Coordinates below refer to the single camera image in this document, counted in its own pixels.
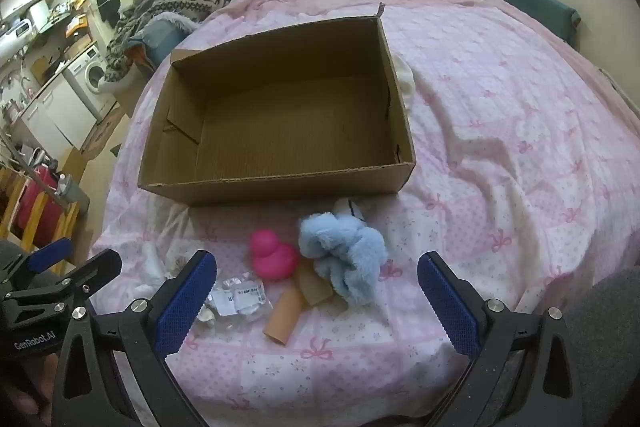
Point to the yellow wooden chair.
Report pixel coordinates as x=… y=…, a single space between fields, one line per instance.
x=65 y=222

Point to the person's grey clothing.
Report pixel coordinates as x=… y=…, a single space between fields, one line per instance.
x=607 y=332

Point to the pink bow-printed quilt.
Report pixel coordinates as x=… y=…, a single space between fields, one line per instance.
x=500 y=157

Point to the clear plastic packet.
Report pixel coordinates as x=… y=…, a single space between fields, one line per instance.
x=237 y=302

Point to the brown cardboard box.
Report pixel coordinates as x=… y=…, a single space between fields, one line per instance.
x=280 y=122

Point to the light blue fluffy cloth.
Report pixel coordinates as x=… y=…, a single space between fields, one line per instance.
x=340 y=257

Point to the patterned knit blanket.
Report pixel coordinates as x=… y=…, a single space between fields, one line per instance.
x=170 y=2

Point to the white kitchen cabinet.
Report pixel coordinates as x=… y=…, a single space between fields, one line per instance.
x=57 y=112

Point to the dark hanging garment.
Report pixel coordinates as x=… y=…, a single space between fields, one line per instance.
x=107 y=4

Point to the white floral cloth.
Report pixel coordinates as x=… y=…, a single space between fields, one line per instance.
x=150 y=269

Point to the pink rubber duck toy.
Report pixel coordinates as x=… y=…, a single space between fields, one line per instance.
x=272 y=259

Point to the teal padded footboard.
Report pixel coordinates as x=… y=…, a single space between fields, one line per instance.
x=155 y=39

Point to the white washing machine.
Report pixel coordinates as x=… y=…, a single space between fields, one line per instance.
x=92 y=74

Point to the red suitcase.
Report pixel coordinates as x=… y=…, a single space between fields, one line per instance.
x=37 y=202

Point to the beige fluffy pompom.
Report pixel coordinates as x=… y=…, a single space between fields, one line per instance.
x=177 y=266

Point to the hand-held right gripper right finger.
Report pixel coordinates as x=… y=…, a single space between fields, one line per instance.
x=448 y=304

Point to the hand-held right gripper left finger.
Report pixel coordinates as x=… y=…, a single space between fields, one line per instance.
x=184 y=302

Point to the white microwave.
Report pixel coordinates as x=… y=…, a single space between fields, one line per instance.
x=17 y=31

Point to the white striped cloth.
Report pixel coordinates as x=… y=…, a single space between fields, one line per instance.
x=351 y=208

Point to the short cardboard tube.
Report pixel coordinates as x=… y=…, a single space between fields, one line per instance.
x=315 y=287

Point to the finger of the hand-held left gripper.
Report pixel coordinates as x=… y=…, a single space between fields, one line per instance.
x=97 y=269
x=47 y=254

